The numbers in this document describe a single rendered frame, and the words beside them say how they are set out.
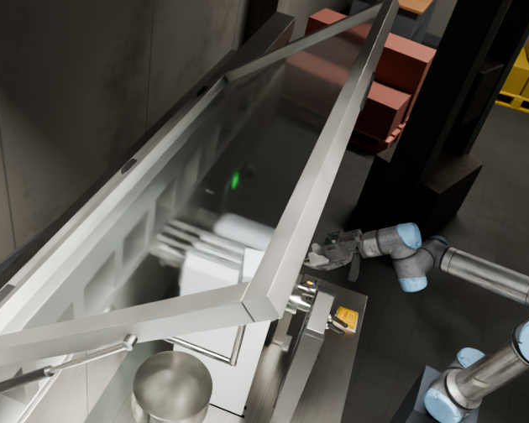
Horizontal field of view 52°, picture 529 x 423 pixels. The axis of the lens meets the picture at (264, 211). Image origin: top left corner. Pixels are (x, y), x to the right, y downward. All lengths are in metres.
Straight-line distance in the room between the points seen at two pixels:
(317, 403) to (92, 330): 1.24
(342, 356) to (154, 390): 0.95
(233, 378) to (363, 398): 1.50
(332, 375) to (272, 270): 1.37
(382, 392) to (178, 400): 2.04
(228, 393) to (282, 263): 1.15
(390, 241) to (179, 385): 0.73
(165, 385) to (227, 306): 0.61
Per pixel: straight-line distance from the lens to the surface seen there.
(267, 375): 1.82
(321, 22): 5.17
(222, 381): 1.63
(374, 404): 3.02
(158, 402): 1.15
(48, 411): 1.18
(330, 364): 1.91
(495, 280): 1.62
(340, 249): 1.60
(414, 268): 1.58
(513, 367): 1.56
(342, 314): 2.03
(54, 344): 0.72
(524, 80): 6.68
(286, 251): 0.55
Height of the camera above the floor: 2.39
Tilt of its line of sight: 39 degrees down
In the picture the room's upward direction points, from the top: 14 degrees clockwise
